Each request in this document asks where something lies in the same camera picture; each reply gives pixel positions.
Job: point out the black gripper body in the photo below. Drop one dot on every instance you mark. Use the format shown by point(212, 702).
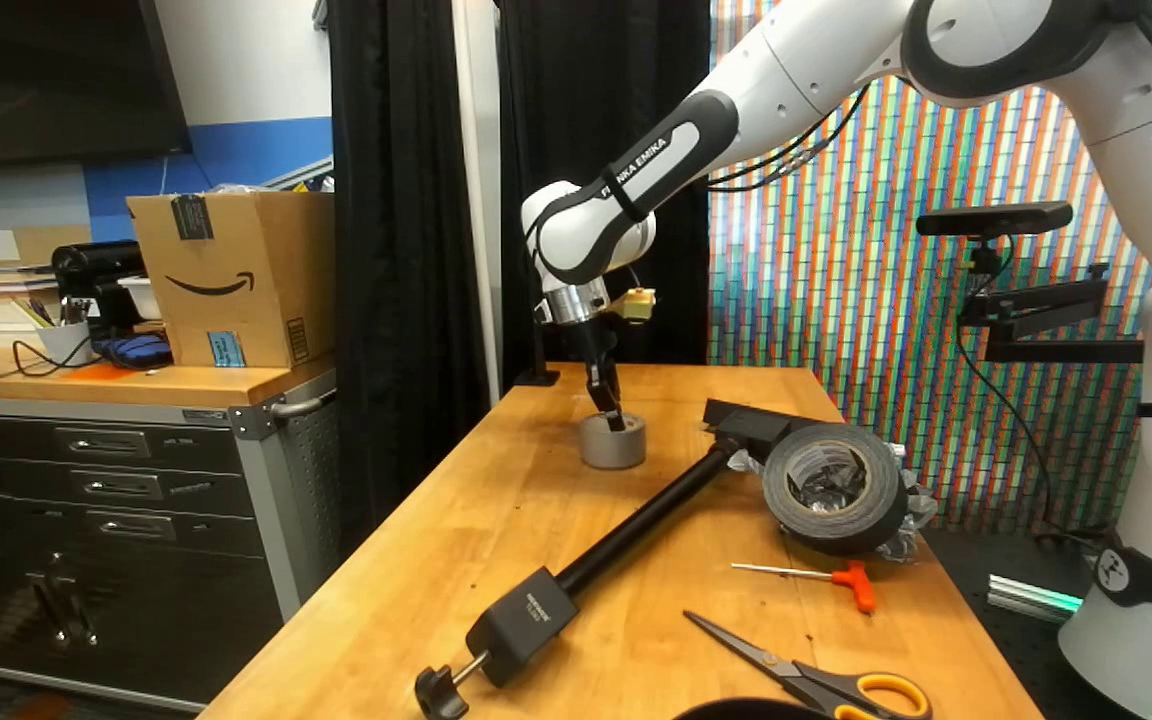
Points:
point(602, 344)

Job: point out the grey duct tape roll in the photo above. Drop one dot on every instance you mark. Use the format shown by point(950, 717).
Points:
point(612, 450)

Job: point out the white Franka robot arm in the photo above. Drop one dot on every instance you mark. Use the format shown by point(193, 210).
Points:
point(1136, 403)

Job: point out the large black tape roll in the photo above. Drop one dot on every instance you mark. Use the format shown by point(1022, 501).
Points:
point(832, 512)

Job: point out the black clamp pole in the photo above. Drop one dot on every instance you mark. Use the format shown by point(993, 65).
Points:
point(628, 535)

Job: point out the black curtain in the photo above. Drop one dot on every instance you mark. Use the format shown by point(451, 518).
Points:
point(401, 267)
point(562, 95)

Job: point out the crumpled silver foil wrapper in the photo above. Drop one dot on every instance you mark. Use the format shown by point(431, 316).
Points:
point(921, 504)

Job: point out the cardboard shipping box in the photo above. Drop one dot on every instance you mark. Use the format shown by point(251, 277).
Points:
point(259, 280)

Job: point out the aluminium bar with green light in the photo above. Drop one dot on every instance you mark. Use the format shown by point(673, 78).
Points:
point(1038, 599)

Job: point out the black desktop device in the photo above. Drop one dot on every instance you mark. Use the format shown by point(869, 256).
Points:
point(103, 274)

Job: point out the wood topped drawer cabinet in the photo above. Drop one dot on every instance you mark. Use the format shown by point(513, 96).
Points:
point(98, 465)

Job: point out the yellowish wrist camera box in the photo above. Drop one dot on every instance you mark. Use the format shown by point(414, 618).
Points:
point(636, 306)

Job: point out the black stereo camera bar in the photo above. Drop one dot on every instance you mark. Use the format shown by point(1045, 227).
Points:
point(998, 219)

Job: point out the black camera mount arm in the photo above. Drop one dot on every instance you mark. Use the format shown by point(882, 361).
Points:
point(1041, 313)

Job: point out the black wall monitor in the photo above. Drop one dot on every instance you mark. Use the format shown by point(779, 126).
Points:
point(40, 81)

